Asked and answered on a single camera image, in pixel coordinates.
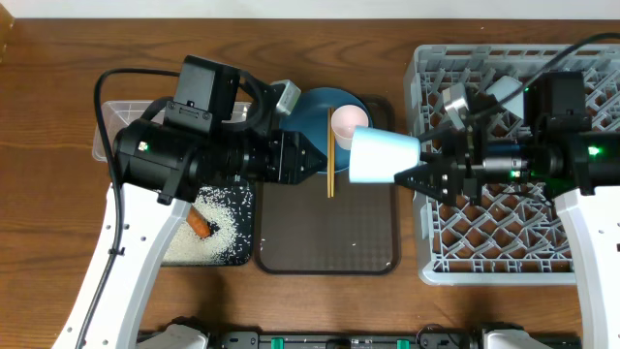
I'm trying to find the dark blue plate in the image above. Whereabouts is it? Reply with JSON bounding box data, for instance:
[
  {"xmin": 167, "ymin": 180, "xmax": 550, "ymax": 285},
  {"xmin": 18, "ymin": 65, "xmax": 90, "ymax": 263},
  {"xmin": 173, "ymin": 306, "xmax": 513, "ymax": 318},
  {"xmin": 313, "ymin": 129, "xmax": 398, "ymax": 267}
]
[{"xmin": 279, "ymin": 87, "xmax": 373, "ymax": 154}]

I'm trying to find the brown serving tray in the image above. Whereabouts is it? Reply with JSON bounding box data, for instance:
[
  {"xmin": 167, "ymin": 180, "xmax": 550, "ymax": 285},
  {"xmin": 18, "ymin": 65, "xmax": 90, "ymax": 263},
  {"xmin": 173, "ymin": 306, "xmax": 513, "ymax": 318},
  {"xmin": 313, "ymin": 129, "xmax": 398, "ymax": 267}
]
[{"xmin": 253, "ymin": 93, "xmax": 400, "ymax": 276}]

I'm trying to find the light blue bowl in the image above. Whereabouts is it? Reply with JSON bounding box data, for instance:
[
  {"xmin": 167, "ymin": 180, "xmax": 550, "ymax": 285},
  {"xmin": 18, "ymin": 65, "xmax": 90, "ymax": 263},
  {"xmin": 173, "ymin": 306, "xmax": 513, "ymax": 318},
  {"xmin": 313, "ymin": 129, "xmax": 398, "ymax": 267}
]
[{"xmin": 485, "ymin": 76, "xmax": 524, "ymax": 119}]

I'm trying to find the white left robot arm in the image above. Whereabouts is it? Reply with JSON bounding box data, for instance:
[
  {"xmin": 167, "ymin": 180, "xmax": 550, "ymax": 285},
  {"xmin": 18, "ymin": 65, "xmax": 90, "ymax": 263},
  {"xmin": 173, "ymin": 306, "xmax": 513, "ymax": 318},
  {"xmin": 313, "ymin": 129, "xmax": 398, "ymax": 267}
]
[{"xmin": 54, "ymin": 117, "xmax": 327, "ymax": 348}]

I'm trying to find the grey dishwasher rack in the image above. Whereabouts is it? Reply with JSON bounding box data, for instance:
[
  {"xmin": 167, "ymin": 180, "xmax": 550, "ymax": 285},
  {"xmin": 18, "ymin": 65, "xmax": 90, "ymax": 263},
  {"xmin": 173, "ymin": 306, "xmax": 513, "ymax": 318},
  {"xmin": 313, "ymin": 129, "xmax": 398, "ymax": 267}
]
[{"xmin": 404, "ymin": 44, "xmax": 619, "ymax": 286}]

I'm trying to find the light blue cup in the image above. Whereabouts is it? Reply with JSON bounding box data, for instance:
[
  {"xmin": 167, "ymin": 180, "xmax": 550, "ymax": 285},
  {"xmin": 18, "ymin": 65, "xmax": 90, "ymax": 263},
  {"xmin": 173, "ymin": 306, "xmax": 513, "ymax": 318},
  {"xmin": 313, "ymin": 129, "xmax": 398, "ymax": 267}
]
[{"xmin": 349, "ymin": 126, "xmax": 421, "ymax": 183}]

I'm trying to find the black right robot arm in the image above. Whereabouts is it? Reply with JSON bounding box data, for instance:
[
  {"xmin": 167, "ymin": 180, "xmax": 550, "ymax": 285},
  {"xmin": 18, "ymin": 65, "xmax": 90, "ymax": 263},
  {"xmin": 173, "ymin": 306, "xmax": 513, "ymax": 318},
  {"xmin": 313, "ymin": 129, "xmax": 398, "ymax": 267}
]
[{"xmin": 394, "ymin": 72, "xmax": 619, "ymax": 348}]

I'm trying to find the black food waste tray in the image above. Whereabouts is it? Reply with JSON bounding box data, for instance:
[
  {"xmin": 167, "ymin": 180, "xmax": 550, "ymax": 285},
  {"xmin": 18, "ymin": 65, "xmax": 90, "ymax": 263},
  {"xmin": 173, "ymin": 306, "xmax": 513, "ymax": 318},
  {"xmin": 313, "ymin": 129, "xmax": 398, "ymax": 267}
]
[{"xmin": 159, "ymin": 178, "xmax": 257, "ymax": 267}]

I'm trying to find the white rice pile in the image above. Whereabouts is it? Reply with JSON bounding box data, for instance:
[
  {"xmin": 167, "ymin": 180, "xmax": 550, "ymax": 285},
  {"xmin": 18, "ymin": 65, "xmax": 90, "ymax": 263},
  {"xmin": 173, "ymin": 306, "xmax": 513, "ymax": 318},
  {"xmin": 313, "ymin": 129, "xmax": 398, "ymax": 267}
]
[{"xmin": 162, "ymin": 185, "xmax": 254, "ymax": 266}]

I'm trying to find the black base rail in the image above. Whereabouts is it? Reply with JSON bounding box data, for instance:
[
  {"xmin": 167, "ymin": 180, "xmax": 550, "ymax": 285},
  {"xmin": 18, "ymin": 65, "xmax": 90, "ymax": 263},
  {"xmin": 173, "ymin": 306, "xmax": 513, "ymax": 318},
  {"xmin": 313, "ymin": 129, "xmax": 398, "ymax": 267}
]
[{"xmin": 138, "ymin": 319, "xmax": 582, "ymax": 349}]

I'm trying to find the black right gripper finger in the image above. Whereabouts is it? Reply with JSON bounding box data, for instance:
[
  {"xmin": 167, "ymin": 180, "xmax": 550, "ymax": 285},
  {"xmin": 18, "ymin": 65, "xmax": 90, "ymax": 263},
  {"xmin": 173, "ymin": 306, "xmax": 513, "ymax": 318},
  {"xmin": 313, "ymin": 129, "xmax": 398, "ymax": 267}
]
[
  {"xmin": 418, "ymin": 121, "xmax": 453, "ymax": 143},
  {"xmin": 394, "ymin": 162, "xmax": 458, "ymax": 202}
]

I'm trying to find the pink cup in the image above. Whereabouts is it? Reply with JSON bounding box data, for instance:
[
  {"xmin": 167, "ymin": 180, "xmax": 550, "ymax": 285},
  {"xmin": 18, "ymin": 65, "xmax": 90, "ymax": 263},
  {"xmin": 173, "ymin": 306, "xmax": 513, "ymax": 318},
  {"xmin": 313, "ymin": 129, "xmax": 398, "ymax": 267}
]
[{"xmin": 330, "ymin": 105, "xmax": 369, "ymax": 150}]

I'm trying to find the orange carrot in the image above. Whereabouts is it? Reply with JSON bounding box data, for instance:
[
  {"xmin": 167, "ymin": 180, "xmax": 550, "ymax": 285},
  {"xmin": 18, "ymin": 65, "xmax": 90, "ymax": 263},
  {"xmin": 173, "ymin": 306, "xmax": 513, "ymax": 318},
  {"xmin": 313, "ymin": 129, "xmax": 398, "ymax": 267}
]
[{"xmin": 186, "ymin": 206, "xmax": 211, "ymax": 238}]

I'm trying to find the clear plastic waste bin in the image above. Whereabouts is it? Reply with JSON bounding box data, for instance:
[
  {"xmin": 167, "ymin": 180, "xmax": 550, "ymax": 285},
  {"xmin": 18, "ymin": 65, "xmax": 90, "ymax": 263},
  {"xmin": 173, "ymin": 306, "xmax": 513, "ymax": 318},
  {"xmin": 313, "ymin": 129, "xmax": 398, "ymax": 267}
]
[{"xmin": 92, "ymin": 100, "xmax": 251, "ymax": 163}]

